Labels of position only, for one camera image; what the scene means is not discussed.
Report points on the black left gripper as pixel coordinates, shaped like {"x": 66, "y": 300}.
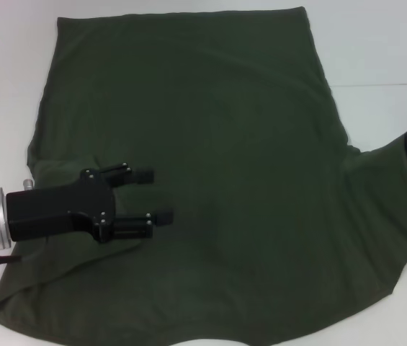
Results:
{"x": 62, "y": 209}

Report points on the dark green shirt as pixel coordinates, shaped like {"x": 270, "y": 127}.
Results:
{"x": 224, "y": 162}

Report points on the left gripper silver connector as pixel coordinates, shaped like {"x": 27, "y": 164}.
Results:
{"x": 29, "y": 184}

